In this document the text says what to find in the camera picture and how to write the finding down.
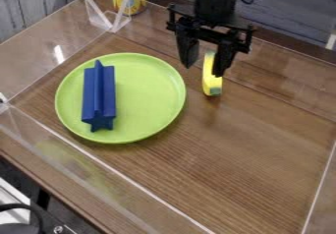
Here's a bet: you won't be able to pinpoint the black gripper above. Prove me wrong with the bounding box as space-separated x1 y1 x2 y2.
167 3 256 77

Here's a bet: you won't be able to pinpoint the yellow toy banana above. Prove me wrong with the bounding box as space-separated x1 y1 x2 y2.
203 51 223 96

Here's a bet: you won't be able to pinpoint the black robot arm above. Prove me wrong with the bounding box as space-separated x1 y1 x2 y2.
167 0 255 77

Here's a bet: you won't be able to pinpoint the lime green round plate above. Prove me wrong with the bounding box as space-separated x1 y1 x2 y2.
53 52 187 144

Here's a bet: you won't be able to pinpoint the clear acrylic tray walls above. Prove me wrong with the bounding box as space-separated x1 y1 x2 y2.
0 0 336 234

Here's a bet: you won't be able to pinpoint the blue star-shaped block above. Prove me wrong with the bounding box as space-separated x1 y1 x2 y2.
81 60 117 132

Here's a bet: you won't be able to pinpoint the clear acrylic corner bracket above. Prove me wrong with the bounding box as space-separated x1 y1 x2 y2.
84 0 131 33

